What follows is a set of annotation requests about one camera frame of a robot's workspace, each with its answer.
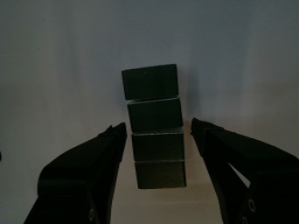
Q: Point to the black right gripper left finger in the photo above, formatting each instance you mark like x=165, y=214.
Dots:
x=78, y=175

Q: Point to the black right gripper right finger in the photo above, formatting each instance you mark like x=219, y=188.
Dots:
x=253, y=175

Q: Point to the dark toy sushi piece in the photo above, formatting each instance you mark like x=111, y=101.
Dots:
x=150, y=82
x=161, y=174
x=155, y=114
x=158, y=145

